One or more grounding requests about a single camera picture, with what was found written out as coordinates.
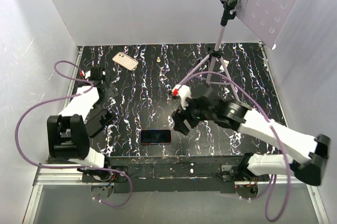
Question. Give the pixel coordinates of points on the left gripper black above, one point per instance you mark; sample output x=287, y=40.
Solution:
x=109, y=91

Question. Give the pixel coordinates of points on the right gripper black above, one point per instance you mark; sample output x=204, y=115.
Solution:
x=180, y=115

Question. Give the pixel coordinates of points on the pink phone case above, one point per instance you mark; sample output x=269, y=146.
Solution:
x=125, y=61

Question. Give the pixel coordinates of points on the black smartphone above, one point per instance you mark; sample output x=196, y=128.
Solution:
x=155, y=137

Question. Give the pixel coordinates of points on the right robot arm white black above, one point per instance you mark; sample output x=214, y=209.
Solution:
x=303, y=156

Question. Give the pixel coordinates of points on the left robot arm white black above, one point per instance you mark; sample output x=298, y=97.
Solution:
x=69, y=136

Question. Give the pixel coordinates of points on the tripod stand silver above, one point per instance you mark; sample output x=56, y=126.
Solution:
x=229, y=13

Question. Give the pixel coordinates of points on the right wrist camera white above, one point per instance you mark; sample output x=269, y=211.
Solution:
x=182, y=92

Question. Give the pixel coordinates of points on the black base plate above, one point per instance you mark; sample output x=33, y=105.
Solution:
x=174, y=173

